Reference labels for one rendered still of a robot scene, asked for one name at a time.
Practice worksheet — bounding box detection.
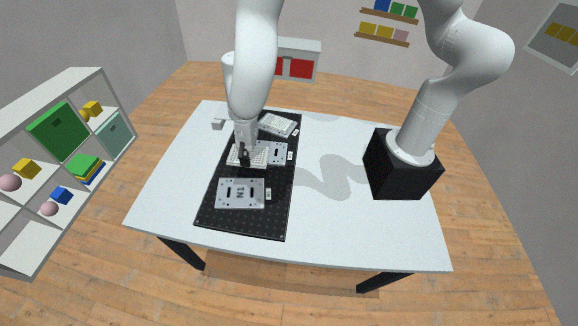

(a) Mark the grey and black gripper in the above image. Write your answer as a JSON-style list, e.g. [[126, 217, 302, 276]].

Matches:
[[234, 117, 258, 167]]

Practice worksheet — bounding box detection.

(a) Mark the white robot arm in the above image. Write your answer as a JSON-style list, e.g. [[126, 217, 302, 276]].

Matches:
[[211, 0, 515, 167]]

